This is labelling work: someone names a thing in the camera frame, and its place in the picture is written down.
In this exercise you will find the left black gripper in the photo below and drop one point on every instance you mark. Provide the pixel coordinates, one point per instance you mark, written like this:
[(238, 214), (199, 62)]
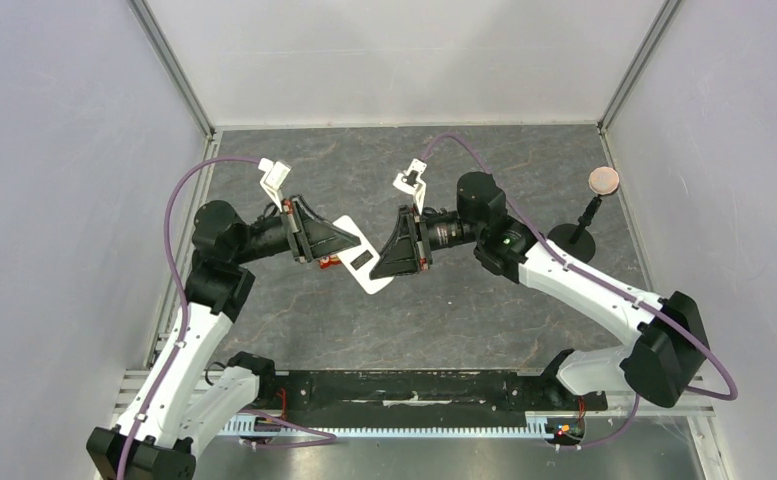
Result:
[(311, 235)]

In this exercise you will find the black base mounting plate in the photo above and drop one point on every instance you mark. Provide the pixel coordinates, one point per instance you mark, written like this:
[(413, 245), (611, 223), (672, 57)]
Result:
[(418, 398)]

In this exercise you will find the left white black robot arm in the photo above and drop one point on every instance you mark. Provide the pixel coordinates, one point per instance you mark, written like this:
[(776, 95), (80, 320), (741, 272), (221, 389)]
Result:
[(164, 431)]

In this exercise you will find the white slotted cable duct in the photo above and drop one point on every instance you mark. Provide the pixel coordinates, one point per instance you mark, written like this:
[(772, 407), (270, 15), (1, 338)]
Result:
[(244, 425)]

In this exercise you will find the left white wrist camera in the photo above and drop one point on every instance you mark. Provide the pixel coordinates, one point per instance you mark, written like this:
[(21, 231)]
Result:
[(274, 175)]

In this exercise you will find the red battery pack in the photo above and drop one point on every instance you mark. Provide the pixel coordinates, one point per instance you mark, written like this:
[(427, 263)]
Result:
[(329, 261)]

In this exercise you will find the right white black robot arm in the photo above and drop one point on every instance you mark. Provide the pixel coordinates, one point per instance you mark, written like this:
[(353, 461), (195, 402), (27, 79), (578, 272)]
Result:
[(662, 339)]

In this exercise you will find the white remote control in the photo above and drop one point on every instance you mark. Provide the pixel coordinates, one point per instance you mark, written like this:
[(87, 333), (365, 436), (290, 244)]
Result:
[(361, 260)]

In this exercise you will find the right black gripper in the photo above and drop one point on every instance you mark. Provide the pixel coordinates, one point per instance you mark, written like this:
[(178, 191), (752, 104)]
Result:
[(416, 239)]

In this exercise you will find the black stand with pink disc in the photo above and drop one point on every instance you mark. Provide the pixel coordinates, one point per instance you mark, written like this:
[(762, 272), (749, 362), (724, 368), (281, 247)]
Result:
[(575, 239)]

